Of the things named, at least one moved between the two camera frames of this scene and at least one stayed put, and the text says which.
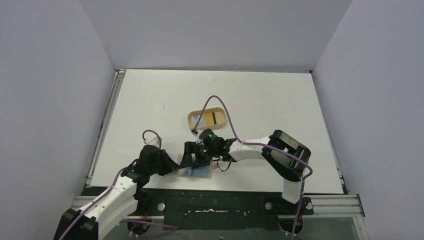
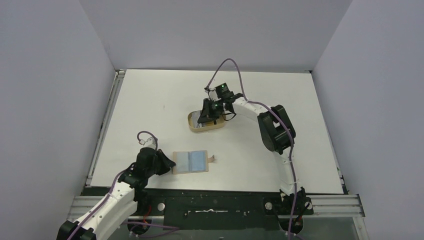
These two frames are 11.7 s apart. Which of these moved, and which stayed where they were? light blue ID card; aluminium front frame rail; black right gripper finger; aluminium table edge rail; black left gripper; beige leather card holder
Moved: beige leather card holder; light blue ID card; black right gripper finger
Stayed: aluminium front frame rail; black left gripper; aluminium table edge rail
